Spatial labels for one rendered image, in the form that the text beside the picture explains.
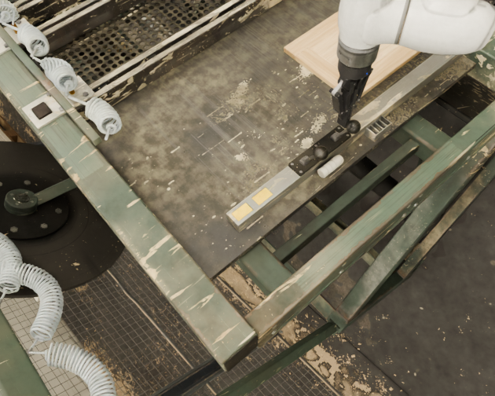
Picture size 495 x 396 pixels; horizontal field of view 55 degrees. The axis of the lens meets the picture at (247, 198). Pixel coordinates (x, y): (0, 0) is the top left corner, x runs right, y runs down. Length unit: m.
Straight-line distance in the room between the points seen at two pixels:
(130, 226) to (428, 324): 2.20
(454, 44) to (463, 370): 2.35
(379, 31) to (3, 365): 1.19
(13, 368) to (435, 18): 1.27
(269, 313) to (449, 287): 1.90
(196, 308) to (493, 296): 2.03
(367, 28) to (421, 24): 0.10
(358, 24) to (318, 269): 0.55
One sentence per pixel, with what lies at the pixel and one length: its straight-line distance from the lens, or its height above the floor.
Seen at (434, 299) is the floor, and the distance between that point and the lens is 2.96.
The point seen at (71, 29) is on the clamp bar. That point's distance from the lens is 1.82.
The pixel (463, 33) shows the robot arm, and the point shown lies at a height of 1.59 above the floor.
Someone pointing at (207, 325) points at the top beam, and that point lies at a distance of 1.07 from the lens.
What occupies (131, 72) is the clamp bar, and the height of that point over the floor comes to 1.64.
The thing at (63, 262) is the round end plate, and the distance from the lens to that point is 1.73.
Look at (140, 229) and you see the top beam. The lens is 1.19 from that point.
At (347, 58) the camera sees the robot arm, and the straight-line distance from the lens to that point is 1.08.
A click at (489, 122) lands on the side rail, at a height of 1.09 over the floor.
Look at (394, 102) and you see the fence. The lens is 1.48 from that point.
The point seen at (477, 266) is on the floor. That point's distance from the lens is 2.81.
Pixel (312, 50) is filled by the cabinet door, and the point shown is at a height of 1.18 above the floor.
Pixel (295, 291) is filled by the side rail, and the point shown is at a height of 1.71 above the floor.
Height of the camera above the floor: 2.54
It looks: 46 degrees down
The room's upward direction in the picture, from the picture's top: 107 degrees counter-clockwise
